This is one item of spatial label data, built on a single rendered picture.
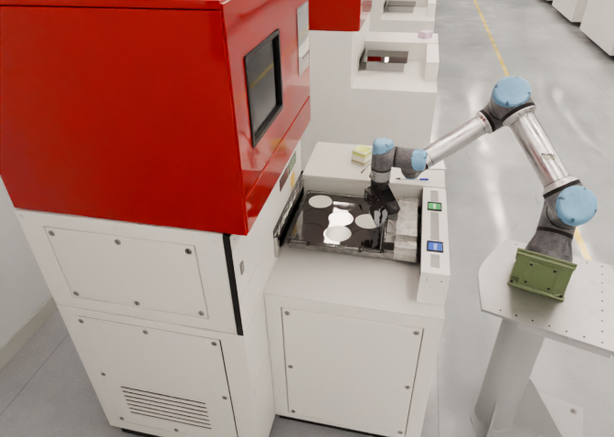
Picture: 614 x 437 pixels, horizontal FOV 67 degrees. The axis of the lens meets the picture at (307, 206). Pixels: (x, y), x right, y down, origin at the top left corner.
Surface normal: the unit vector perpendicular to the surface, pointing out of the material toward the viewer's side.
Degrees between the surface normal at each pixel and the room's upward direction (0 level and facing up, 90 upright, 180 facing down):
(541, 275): 90
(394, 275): 0
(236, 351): 90
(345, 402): 90
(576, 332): 0
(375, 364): 90
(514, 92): 41
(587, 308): 0
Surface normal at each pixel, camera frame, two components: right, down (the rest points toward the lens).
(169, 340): -0.22, 0.54
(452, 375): -0.02, -0.83
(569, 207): -0.18, -0.06
